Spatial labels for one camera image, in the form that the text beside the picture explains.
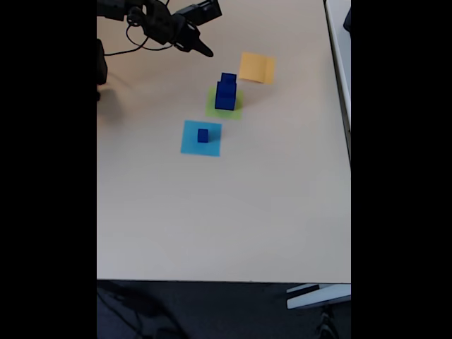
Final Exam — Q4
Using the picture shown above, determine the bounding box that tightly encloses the white neighbouring table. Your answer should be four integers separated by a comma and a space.
323, 0, 352, 167

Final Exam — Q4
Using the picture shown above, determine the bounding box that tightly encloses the large blue cube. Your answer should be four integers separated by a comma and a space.
214, 81, 237, 112

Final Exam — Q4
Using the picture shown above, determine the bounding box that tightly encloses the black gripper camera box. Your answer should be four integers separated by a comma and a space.
174, 0, 223, 26

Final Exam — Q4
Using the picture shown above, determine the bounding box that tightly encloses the yellow paper square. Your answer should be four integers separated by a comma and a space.
238, 52, 276, 85

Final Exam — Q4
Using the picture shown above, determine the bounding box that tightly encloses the light blue paper square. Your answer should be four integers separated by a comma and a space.
179, 119, 223, 157

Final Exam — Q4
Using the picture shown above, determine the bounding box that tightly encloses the white table foot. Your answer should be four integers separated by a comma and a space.
285, 282, 352, 310

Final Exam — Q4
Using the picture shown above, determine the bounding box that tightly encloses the green paper square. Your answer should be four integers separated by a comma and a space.
205, 86, 245, 121

